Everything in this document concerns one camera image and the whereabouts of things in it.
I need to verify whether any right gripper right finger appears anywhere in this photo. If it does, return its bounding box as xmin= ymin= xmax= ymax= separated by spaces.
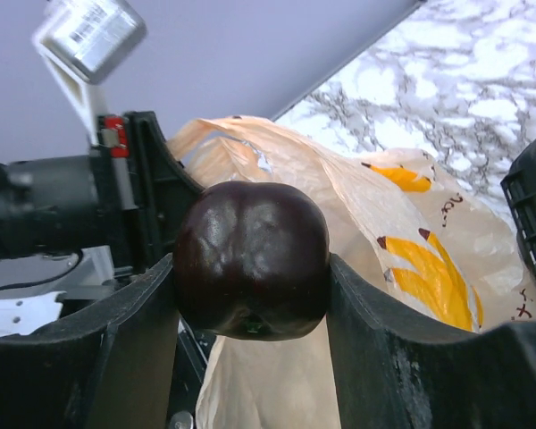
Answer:
xmin=326 ymin=256 xmax=536 ymax=428

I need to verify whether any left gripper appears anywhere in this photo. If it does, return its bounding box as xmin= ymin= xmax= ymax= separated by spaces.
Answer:
xmin=0 ymin=112 xmax=203 ymax=273

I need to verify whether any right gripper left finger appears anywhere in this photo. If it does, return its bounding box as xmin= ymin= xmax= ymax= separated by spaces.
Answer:
xmin=0 ymin=256 xmax=179 ymax=428

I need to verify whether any translucent orange plastic bag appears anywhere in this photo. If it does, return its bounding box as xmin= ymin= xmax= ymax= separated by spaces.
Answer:
xmin=168 ymin=116 xmax=536 ymax=428

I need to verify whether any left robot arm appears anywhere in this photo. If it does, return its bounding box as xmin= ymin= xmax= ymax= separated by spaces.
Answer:
xmin=0 ymin=112 xmax=201 ymax=337

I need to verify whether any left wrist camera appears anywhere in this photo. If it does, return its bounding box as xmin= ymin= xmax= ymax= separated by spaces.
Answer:
xmin=32 ymin=0 xmax=147 ymax=145

